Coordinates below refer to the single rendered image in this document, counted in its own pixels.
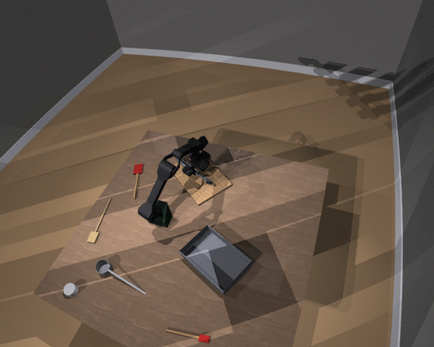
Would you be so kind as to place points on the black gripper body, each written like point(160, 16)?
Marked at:
point(190, 170)

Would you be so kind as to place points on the light brown wooden board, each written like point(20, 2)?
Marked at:
point(196, 186)

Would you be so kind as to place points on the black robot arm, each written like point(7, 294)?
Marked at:
point(149, 210)

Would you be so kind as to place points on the grey long-handled ladle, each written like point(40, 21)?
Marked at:
point(104, 267)

